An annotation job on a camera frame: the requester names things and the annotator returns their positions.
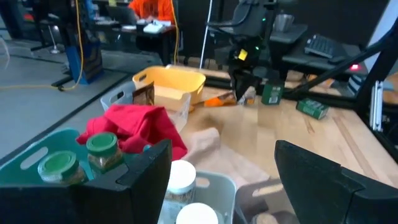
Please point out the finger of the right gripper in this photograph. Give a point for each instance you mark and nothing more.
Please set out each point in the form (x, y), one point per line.
(253, 82)
(238, 82)

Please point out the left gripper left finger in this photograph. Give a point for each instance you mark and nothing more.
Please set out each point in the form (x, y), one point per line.
(93, 205)

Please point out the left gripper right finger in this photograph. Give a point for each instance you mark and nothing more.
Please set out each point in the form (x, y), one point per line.
(335, 199)

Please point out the white-lid seasoning jar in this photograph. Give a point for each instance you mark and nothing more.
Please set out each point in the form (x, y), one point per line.
(182, 175)
(196, 214)

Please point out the dark brown foil pouch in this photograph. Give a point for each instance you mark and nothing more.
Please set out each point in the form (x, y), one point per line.
(143, 95)

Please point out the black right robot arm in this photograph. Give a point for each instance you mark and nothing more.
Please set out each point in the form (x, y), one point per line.
(273, 46)

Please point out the dark green small box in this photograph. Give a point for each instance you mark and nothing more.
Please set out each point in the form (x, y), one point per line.
(272, 93)

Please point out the grey office chair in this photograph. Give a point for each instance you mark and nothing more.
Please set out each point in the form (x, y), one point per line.
(248, 15)

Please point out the black side desk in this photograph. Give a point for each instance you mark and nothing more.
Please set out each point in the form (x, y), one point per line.
(289, 37)

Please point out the metal cup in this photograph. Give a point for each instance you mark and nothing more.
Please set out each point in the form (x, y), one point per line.
(284, 23)

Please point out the green-lid spice jar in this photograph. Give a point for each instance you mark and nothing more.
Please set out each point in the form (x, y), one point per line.
(102, 144)

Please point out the yellow-orange plastic bin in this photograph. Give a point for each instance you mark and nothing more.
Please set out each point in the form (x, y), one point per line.
(174, 81)

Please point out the green tin with print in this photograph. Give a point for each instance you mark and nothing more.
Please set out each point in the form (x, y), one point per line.
(312, 109)

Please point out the black keyboard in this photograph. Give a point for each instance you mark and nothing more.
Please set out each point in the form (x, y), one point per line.
(323, 46)

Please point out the teal plastic bin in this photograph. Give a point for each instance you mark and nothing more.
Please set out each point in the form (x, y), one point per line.
(18, 174)

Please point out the dark translucent plastic bin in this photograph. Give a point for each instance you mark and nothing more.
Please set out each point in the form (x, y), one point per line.
(248, 205)

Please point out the red cloth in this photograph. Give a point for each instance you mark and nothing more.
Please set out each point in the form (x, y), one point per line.
(136, 124)

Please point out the dark office desk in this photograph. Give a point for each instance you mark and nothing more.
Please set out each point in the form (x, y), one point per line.
(149, 43)

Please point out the person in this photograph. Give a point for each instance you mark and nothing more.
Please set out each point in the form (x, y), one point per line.
(152, 9)

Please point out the clear plastic bin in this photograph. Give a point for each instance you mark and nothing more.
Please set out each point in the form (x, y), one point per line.
(116, 96)

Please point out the light grey plastic bin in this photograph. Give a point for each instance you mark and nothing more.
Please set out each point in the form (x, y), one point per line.
(224, 193)

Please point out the black laptop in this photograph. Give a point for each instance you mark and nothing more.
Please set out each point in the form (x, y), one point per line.
(121, 15)

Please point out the blue box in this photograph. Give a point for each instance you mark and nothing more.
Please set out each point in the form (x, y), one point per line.
(84, 65)

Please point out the black stand leg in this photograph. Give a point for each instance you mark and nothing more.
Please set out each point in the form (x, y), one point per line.
(66, 25)

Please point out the silver aluminium bracket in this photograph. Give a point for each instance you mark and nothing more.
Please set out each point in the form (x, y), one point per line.
(377, 105)

